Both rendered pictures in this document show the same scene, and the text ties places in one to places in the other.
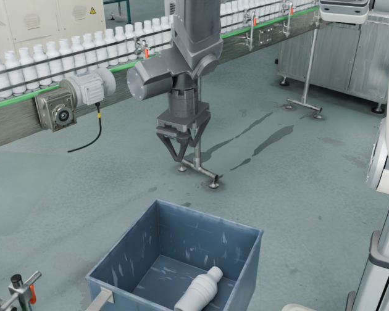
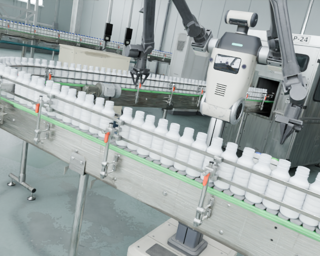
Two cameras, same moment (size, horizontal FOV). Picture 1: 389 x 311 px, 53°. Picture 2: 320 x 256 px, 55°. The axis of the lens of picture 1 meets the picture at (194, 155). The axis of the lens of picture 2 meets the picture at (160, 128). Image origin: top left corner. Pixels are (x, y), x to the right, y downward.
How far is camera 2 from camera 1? 1.17 m
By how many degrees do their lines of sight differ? 18
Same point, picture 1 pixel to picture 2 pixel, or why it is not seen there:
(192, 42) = (145, 39)
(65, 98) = (96, 90)
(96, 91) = (111, 91)
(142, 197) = not seen: hidden behind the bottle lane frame
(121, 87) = (123, 99)
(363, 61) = (272, 139)
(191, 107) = (142, 65)
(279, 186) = not seen: hidden behind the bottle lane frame
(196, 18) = (146, 31)
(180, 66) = (141, 49)
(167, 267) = not seen: hidden behind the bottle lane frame
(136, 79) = (128, 49)
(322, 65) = (248, 138)
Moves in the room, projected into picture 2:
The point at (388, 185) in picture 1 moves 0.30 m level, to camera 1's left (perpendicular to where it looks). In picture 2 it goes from (204, 108) to (153, 97)
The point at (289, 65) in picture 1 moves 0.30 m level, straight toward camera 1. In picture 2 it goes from (229, 136) to (226, 139)
